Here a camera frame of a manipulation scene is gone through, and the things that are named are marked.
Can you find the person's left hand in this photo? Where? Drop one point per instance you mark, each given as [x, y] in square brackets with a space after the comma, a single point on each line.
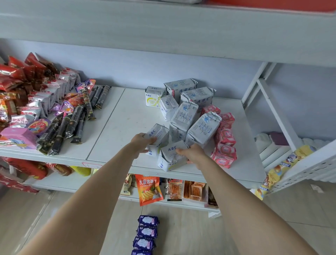
[140, 144]

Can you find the person's right hand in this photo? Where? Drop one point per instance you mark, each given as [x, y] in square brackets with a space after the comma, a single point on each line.
[197, 156]

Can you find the small white ABC packet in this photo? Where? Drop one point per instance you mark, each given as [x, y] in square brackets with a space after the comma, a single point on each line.
[158, 134]
[168, 155]

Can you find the white metal shelf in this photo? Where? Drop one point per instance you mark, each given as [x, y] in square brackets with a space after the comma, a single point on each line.
[131, 118]

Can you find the pile of white pad packets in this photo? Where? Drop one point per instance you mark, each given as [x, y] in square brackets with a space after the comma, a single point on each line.
[183, 118]

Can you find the row of red strip packets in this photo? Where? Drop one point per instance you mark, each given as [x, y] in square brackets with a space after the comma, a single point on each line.
[174, 190]

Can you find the orange chip bag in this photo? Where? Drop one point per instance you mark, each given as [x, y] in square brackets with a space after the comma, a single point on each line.
[147, 189]

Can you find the purple pad packet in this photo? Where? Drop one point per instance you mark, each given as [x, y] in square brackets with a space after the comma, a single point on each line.
[140, 252]
[147, 232]
[143, 243]
[148, 221]

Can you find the person's left forearm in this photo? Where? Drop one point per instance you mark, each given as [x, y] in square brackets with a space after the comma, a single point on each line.
[86, 210]

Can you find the person's right forearm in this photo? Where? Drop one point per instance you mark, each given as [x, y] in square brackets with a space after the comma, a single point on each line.
[249, 210]

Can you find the clear box of orange sachets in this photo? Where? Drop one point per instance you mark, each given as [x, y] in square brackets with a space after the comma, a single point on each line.
[194, 190]

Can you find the beige snack bag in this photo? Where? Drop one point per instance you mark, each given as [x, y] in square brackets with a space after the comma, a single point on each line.
[126, 185]

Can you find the brown snack box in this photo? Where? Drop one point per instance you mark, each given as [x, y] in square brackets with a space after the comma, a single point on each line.
[212, 199]

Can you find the red bordered paper label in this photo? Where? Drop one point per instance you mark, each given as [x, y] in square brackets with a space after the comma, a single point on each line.
[92, 165]

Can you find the plain yellow snack bag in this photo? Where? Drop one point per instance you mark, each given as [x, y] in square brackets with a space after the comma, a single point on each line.
[81, 171]

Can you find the row of dark stick packets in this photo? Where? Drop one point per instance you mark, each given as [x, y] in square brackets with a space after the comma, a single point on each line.
[73, 123]

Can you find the white radiator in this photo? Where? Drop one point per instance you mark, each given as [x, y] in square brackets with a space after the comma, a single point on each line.
[273, 155]

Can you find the heap of purple candy packets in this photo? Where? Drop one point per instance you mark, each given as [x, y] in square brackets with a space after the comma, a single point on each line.
[76, 98]

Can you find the purple cloth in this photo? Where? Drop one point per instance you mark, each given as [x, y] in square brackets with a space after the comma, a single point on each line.
[279, 138]

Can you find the round purple candy tin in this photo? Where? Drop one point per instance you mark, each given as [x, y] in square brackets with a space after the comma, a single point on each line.
[39, 126]

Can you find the row of silver red packets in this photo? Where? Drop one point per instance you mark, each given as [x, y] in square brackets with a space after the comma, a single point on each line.
[44, 97]

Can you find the pile of red bags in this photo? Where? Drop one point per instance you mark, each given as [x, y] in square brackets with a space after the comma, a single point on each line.
[26, 168]

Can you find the pink box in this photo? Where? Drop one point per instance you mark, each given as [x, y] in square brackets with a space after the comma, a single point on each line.
[18, 136]

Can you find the white paper scrap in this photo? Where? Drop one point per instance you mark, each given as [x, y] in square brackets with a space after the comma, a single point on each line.
[317, 188]

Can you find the pile of red snack packets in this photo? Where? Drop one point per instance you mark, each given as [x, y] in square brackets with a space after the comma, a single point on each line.
[15, 76]

